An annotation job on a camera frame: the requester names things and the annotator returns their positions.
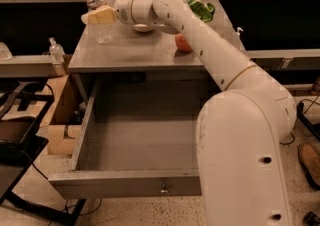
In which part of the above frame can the clear plastic water bottle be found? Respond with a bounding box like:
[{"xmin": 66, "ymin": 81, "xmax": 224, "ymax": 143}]
[{"xmin": 86, "ymin": 0, "xmax": 112, "ymax": 44}]

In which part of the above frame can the small white pump bottle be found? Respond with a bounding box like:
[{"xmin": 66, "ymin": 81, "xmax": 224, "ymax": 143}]
[{"xmin": 236, "ymin": 27, "xmax": 244, "ymax": 37}]

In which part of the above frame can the red apple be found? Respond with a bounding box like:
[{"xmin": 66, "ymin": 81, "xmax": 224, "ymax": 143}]
[{"xmin": 175, "ymin": 33, "xmax": 192, "ymax": 53}]

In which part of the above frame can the brown shoe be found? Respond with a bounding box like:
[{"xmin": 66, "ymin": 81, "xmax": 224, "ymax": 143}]
[{"xmin": 298, "ymin": 143, "xmax": 320, "ymax": 190}]

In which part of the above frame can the cardboard box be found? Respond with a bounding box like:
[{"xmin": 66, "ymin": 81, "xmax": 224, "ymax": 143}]
[{"xmin": 41, "ymin": 65, "xmax": 82, "ymax": 156}]

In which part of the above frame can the black office chair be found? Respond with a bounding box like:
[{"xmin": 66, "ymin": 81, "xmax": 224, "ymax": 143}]
[{"xmin": 0, "ymin": 81, "xmax": 86, "ymax": 226}]

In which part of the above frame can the grey cabinet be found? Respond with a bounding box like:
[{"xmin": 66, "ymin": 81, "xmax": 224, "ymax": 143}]
[{"xmin": 67, "ymin": 0, "xmax": 253, "ymax": 104}]

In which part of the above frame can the clear sanitizer pump bottle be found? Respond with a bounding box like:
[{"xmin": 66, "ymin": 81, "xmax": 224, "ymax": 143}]
[{"xmin": 49, "ymin": 37, "xmax": 66, "ymax": 76}]

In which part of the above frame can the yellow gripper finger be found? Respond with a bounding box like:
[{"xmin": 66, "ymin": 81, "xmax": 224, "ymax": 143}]
[{"xmin": 81, "ymin": 5, "xmax": 117, "ymax": 25}]

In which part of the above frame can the green chip bag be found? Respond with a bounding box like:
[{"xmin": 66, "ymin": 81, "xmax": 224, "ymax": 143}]
[{"xmin": 187, "ymin": 0, "xmax": 215, "ymax": 23}]

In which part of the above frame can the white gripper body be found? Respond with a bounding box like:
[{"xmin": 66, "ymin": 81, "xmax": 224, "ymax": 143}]
[{"xmin": 114, "ymin": 0, "xmax": 135, "ymax": 25}]

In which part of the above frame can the open grey top drawer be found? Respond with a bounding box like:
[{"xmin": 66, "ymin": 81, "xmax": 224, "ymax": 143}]
[{"xmin": 49, "ymin": 76, "xmax": 210, "ymax": 199}]

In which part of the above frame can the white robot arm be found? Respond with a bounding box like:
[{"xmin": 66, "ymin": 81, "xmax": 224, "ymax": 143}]
[{"xmin": 82, "ymin": 0, "xmax": 296, "ymax": 226}]

